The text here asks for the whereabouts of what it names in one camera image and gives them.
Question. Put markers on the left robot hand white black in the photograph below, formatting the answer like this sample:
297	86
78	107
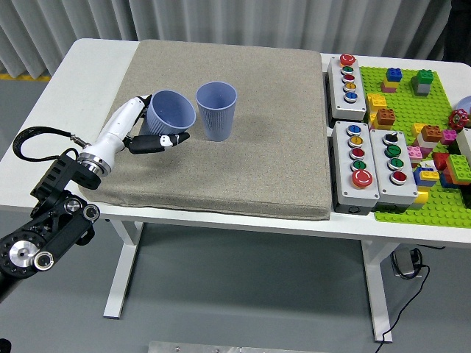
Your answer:
114	128

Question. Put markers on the blue ribbed cup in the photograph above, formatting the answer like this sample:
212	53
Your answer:
169	114
217	121

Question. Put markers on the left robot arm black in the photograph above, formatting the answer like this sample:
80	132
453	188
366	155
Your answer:
55	228

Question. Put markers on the white table leg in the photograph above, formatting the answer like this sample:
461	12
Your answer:
377	287
123	264

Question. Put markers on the grey-brown fabric mat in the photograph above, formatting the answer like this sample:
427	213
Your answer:
257	147

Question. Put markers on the grey five-button control box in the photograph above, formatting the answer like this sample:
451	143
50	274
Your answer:
346	106
353	193

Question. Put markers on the orange-brown toy block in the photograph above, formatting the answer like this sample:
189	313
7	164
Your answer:
385	117
431	133

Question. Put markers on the pink and yellow toy block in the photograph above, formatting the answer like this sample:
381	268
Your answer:
389	86

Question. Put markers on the green studded baseplate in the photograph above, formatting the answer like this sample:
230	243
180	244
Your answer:
404	110

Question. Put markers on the grey four-button control box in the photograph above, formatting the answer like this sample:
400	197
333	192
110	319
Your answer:
399	191

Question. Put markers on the grey toy block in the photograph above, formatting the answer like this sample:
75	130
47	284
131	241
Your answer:
421	89

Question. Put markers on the blue and yellow toy block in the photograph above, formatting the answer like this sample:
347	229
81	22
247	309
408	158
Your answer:
426	177

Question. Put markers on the grey power adapter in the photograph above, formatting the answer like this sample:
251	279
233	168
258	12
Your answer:
404	263

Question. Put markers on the red toy block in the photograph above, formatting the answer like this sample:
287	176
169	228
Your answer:
440	161

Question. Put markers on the red valve wheel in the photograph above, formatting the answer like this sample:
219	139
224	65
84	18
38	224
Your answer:
457	119

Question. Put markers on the large green toy block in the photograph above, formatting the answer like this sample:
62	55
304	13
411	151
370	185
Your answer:
458	168

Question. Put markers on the white box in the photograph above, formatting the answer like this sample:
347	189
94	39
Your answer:
464	145

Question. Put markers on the purple bowl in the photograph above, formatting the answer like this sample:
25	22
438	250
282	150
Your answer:
465	104

